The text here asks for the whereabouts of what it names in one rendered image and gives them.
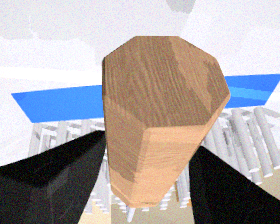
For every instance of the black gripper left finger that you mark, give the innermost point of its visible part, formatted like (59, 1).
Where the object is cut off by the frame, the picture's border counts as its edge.
(54, 186)

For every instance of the blue flat strip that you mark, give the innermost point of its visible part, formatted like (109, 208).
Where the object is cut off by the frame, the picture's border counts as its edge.
(85, 102)

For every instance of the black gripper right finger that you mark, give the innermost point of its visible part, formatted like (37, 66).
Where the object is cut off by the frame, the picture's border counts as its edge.
(221, 195)

